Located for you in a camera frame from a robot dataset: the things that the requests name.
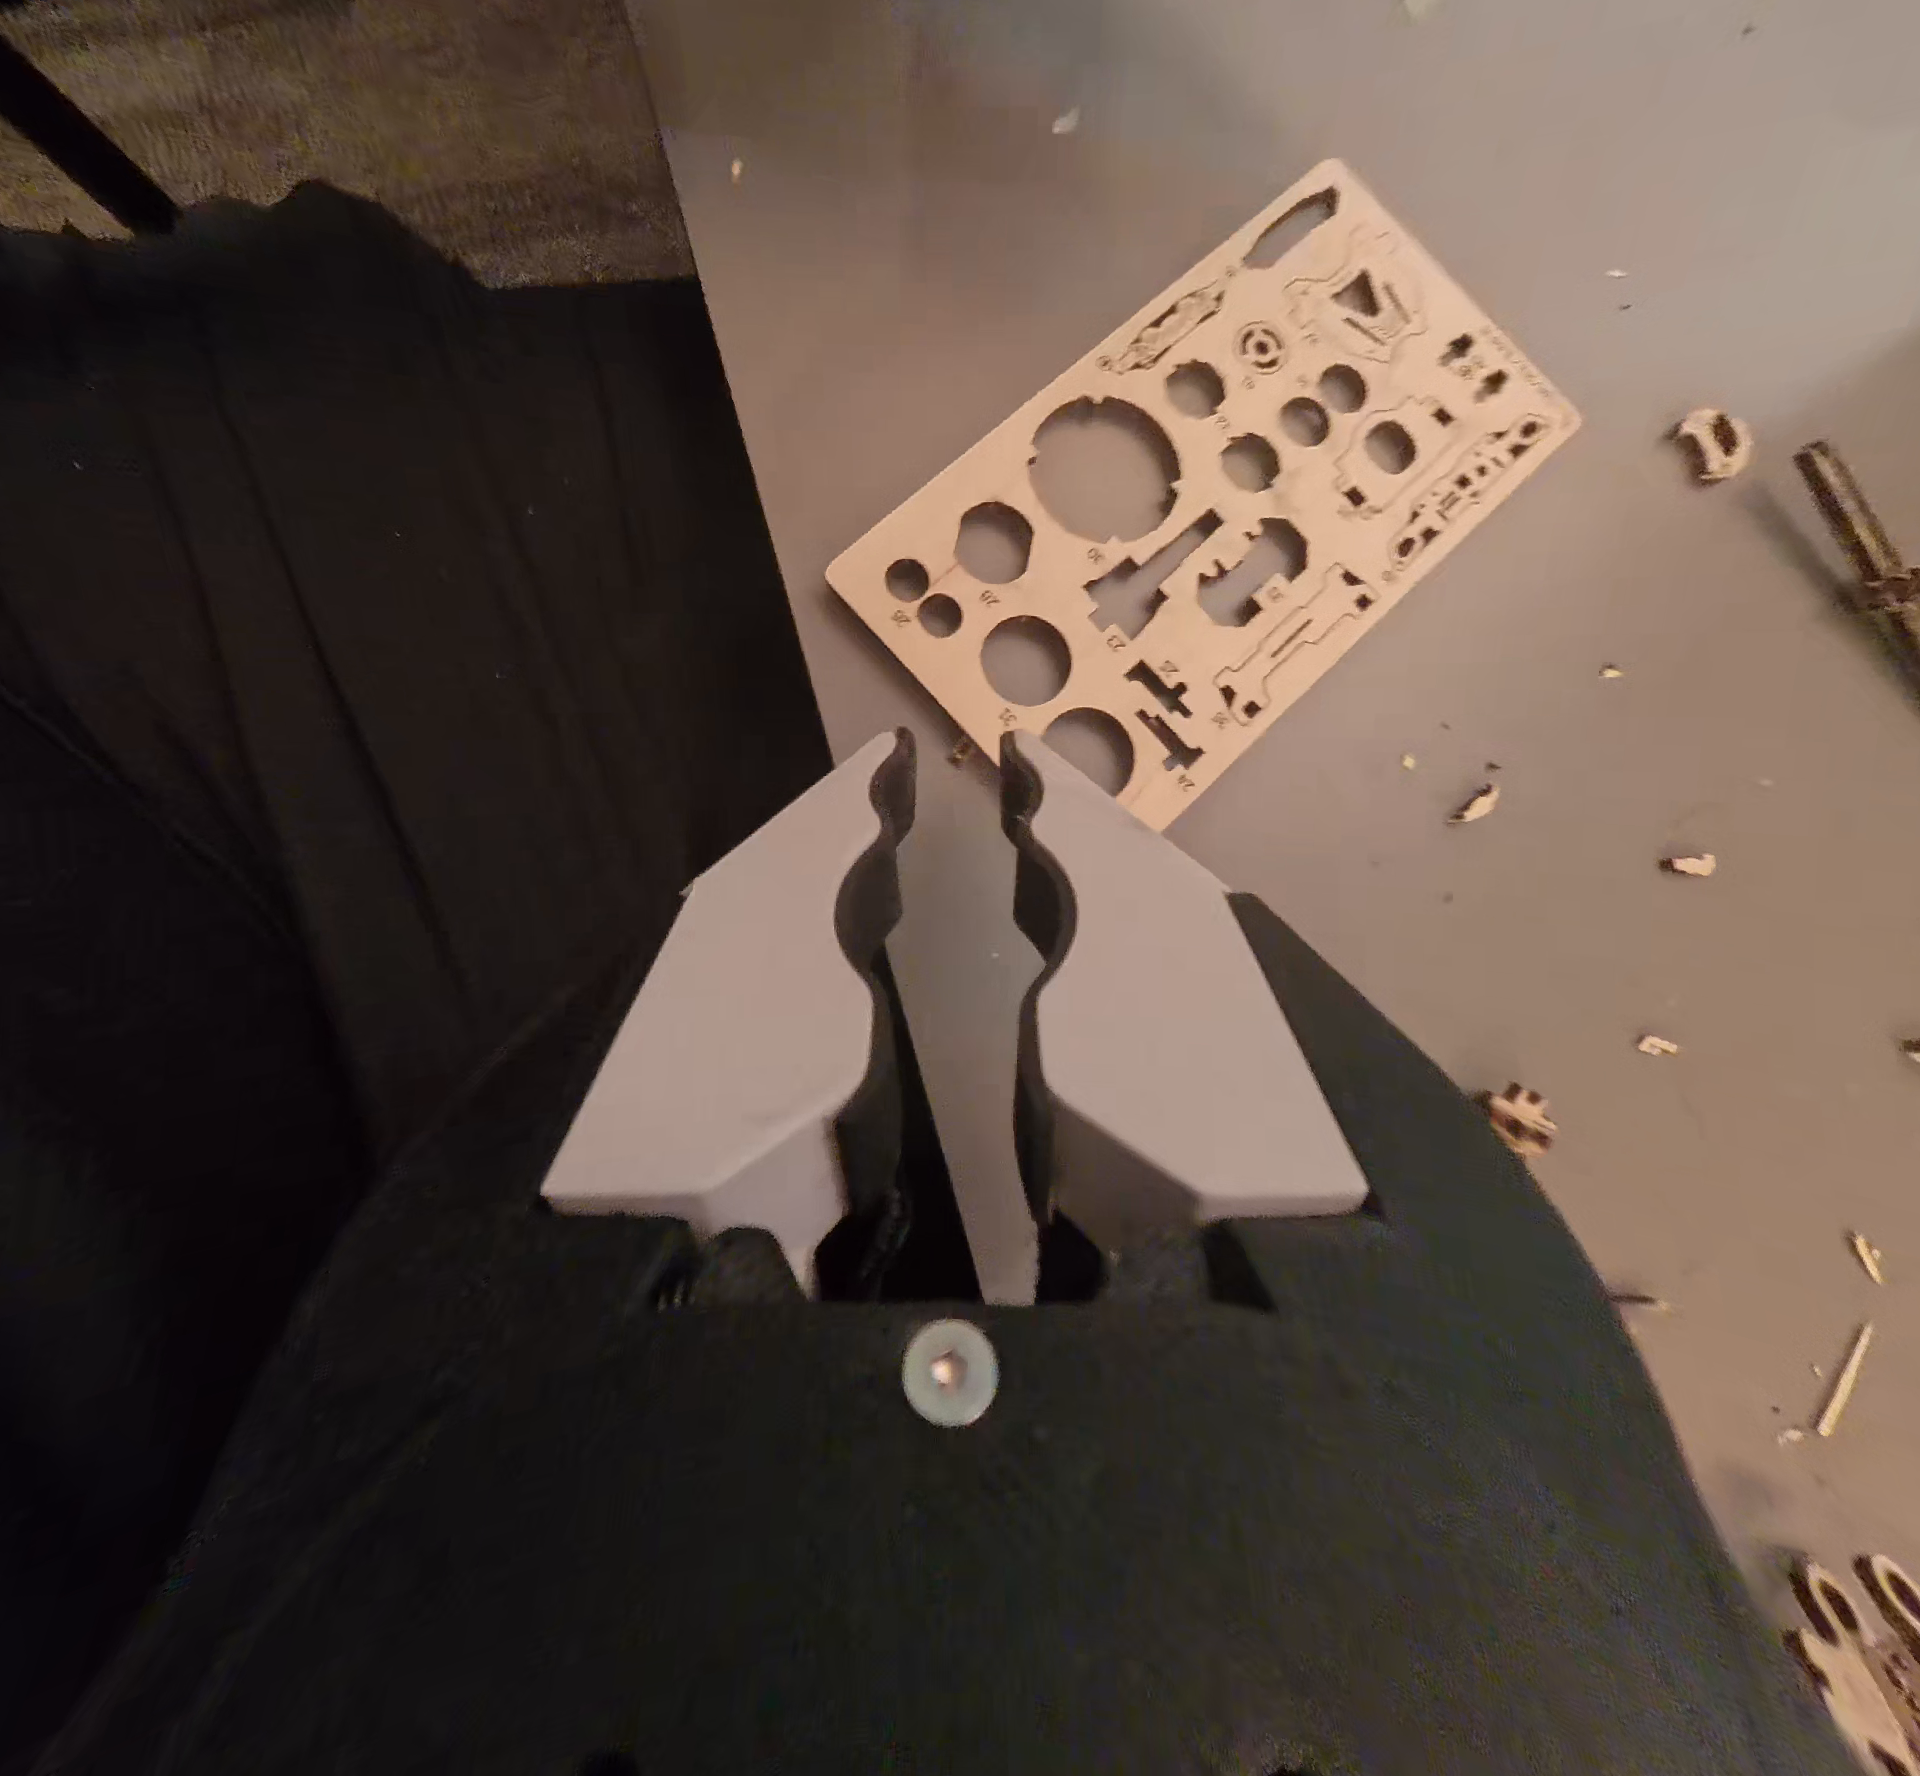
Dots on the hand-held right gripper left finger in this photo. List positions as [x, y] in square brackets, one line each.
[721, 1041]

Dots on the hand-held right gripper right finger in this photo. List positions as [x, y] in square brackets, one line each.
[1201, 1056]

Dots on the wooden parts sheet round holes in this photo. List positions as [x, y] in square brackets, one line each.
[979, 602]

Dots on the wooden chassis frame piece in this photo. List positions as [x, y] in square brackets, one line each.
[1861, 1656]

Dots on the tiny dark wooden chip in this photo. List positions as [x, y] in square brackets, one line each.
[1474, 800]

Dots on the person's black clothing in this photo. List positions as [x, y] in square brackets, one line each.
[300, 756]

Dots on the hooked wooden flake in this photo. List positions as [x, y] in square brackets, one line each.
[1690, 865]

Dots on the wooden crescent part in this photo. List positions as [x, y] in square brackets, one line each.
[1703, 434]

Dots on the wooden sliver scrap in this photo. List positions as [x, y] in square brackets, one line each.
[1869, 1259]

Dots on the long thin wooden sliver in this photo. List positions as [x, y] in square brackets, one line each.
[1844, 1378]

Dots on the black sign easel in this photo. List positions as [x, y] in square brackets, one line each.
[74, 127]

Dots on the long wooden frame strip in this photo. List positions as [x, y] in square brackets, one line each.
[1869, 546]

